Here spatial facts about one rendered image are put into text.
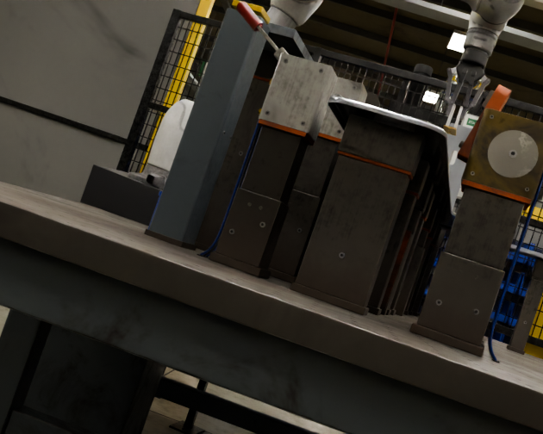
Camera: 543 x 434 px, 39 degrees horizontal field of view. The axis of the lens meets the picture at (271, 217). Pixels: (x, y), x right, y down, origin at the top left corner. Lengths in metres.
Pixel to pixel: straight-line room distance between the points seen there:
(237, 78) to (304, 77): 0.18
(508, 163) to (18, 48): 3.71
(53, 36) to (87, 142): 0.63
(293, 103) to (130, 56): 3.17
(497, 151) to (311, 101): 0.30
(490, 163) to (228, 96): 0.48
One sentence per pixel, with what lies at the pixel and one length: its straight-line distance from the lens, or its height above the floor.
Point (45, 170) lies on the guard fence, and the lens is 4.41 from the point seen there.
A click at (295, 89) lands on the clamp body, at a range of 1.27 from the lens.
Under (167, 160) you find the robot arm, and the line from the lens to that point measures 2.21.
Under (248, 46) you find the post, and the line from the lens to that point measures 1.42.
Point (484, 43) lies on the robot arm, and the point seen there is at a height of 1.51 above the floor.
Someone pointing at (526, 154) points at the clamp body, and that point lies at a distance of 1.21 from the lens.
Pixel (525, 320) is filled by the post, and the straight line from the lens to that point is 2.42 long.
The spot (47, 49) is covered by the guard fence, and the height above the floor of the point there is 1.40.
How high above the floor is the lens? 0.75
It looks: 2 degrees up
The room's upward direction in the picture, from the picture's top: 19 degrees clockwise
